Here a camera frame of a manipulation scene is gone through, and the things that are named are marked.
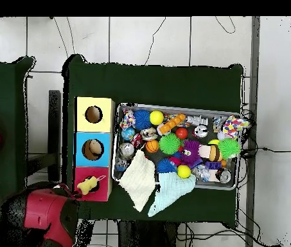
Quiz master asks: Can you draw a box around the cream yellow waffle cloth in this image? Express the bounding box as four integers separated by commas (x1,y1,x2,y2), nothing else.
118,150,157,213

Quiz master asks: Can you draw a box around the mint green waffle cloth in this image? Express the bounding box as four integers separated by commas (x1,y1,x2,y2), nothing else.
147,172,197,217

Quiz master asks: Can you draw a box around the small yellow duck plush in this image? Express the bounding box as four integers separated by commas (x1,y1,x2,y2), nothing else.
76,174,107,196

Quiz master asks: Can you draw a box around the wooden box with three holes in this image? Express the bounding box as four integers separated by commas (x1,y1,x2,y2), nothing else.
72,96,116,203

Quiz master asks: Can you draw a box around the clear mesh bin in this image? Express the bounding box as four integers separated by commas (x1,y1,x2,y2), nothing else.
111,105,241,190

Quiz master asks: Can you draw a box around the small orange basketball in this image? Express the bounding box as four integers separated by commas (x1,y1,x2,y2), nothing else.
145,140,161,154

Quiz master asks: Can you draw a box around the blue spiky rubber ball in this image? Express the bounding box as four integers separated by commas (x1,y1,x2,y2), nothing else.
133,109,153,131
157,158,178,174

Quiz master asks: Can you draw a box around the small green spiky ball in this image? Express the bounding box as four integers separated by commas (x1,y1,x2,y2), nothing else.
158,133,182,156

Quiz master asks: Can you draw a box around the orange plastic toy block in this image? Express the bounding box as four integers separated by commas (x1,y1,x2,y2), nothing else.
157,113,187,136

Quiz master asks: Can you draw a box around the small red orange ball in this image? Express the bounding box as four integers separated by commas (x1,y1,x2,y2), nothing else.
175,126,190,141

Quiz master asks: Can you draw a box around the purple spiky monster toy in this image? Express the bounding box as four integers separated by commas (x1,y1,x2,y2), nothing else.
180,140,204,170

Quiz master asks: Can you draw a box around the yellow smiley ball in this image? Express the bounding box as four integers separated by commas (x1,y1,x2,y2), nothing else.
177,164,193,180

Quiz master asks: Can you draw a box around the silver toy robot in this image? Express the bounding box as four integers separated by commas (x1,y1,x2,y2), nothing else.
187,116,210,126

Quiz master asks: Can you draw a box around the dark green tablecloth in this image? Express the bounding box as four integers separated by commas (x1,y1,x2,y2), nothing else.
61,53,245,224

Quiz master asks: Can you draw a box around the green spiky rubber ball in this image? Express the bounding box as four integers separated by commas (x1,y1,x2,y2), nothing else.
217,137,242,160

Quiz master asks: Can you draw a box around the green covered side table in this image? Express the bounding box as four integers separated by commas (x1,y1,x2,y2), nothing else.
0,55,37,223

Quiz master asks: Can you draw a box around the colourful rope knot toy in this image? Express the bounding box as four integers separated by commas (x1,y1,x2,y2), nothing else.
119,109,136,131

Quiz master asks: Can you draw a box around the black cable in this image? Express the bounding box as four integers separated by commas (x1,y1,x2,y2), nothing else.
237,145,291,156

